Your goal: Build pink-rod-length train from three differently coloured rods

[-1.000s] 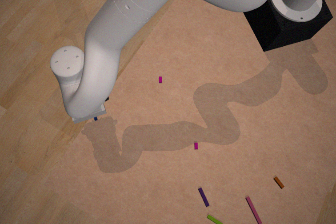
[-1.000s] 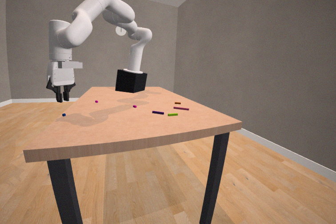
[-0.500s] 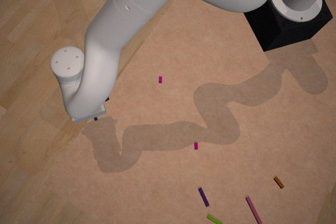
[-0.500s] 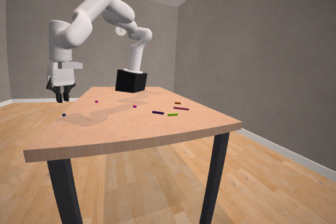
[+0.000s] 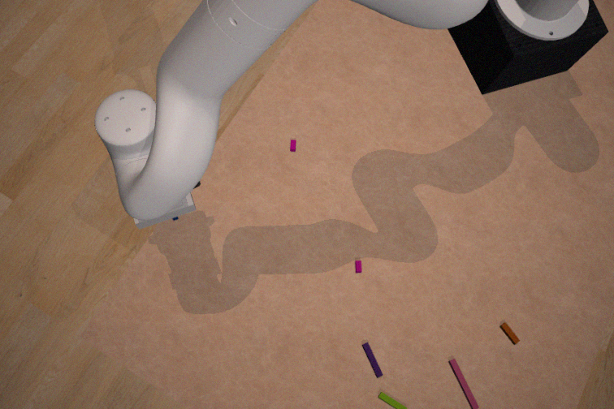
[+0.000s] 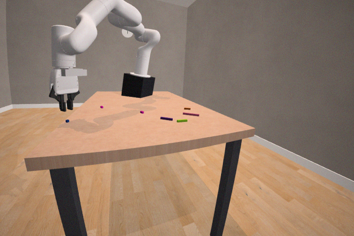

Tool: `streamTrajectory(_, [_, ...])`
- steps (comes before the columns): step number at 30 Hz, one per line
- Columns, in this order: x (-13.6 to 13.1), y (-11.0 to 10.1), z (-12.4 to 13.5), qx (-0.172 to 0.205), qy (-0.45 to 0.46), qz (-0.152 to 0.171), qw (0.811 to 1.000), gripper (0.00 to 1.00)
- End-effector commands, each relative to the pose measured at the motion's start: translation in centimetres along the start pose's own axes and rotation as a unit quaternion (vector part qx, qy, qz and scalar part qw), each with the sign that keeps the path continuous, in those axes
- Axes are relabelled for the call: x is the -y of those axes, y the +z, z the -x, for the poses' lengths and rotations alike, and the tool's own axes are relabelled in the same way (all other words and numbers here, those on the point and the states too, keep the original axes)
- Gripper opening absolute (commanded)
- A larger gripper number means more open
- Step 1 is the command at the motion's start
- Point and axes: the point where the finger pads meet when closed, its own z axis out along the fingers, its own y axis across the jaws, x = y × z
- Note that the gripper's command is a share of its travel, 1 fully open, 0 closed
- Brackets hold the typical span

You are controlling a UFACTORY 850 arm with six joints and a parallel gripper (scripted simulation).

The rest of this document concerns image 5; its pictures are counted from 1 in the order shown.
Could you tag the purple rod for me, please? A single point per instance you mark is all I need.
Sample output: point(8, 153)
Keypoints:
point(372, 360)

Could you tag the orange-brown rectangular bar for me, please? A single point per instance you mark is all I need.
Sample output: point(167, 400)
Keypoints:
point(513, 338)

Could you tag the pink rod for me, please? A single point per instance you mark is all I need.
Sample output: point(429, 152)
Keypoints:
point(463, 384)

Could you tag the lime green rod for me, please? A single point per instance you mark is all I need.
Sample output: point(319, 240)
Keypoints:
point(391, 401)

